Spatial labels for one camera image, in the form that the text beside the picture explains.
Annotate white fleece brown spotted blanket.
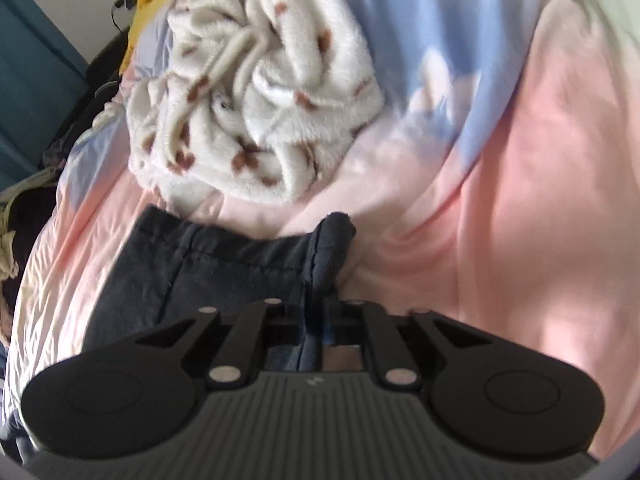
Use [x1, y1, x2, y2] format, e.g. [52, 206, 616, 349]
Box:
[126, 0, 384, 214]

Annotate pile of clothes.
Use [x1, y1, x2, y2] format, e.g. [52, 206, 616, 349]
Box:
[1, 168, 61, 347]

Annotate pastel pink blue bed sheet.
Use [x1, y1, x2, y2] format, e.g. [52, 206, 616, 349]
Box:
[1, 0, 639, 458]

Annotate black shorts garment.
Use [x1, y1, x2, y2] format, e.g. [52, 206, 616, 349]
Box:
[82, 206, 356, 372]

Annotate teal curtain right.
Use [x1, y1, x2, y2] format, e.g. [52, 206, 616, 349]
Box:
[0, 0, 88, 188]

